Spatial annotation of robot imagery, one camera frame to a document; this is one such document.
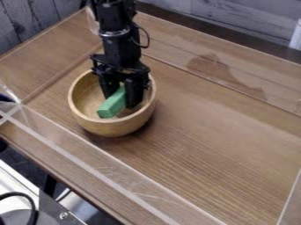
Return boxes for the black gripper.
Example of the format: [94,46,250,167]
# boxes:
[91,27,151,109]

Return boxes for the green rectangular block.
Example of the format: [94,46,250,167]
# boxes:
[97,86,126,119]

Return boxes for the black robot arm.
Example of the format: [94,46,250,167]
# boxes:
[91,0,151,109]

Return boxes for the brown wooden bowl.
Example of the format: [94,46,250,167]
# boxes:
[67,69,158,137]

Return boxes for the clear acrylic front barrier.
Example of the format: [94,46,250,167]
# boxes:
[0,84,226,225]

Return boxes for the black table leg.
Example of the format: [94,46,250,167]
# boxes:
[44,175,58,197]

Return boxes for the clear acrylic corner bracket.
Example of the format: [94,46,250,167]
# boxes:
[86,6,101,35]

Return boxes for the grey metal bracket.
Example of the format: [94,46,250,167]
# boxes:
[36,191,87,225]

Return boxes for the white post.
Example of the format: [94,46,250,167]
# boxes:
[289,18,301,50]

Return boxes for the black cable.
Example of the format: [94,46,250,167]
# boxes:
[0,192,39,225]

